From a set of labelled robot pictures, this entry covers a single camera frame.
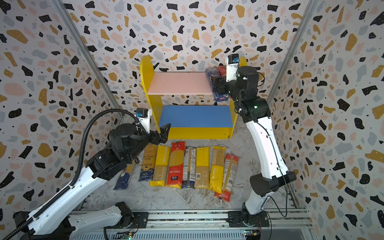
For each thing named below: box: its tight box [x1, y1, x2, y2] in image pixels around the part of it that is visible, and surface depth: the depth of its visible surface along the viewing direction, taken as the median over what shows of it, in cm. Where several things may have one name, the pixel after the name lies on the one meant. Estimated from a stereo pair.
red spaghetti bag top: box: [218, 65, 227, 77], surface depth 86 cm
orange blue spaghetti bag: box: [138, 143, 157, 182], surface depth 89 cm
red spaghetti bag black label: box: [166, 140, 186, 189], surface depth 90 cm
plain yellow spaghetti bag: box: [195, 146, 210, 188], surface depth 92 cm
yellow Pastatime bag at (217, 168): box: [209, 146, 226, 194], surface depth 90 cm
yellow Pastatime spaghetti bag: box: [149, 145, 171, 187], surface depth 92 cm
